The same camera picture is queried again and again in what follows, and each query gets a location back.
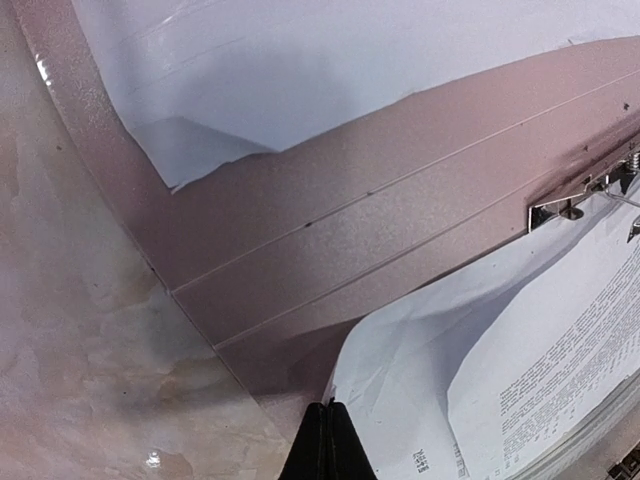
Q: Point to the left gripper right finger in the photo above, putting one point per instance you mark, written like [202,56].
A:
[346,458]

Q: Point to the remaining white paper stack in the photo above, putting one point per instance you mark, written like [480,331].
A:
[479,374]

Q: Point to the metal clip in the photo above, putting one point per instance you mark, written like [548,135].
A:
[611,174]

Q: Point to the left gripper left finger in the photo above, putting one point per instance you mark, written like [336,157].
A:
[307,457]

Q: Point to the white printed paper sheets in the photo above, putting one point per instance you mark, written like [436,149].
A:
[199,84]

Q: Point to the translucent grey plastic sheet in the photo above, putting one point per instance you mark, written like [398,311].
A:
[275,257]

